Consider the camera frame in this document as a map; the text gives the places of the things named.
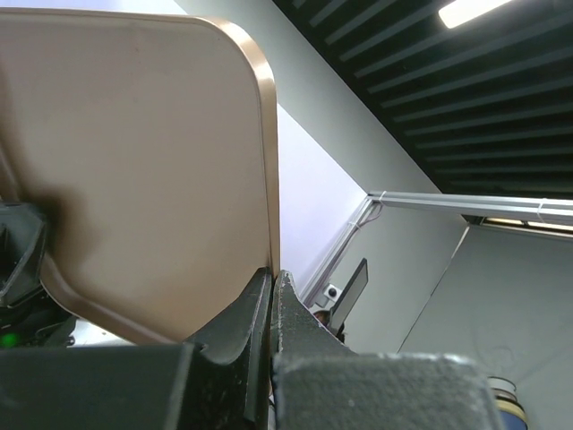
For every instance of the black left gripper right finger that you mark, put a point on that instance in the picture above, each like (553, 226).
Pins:
(319, 383)

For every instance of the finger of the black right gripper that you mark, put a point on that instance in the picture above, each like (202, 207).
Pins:
(23, 243)

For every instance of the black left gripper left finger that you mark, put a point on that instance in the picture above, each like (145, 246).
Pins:
(216, 379)

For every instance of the brown tin lid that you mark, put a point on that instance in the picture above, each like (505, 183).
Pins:
(151, 143)

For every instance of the black monitor on stand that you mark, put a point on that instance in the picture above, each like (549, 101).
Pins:
(349, 296)

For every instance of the white ceiling light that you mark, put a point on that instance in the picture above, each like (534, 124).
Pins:
(462, 11)

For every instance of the aluminium enclosure frame bar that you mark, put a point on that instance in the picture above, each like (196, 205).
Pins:
(544, 210)

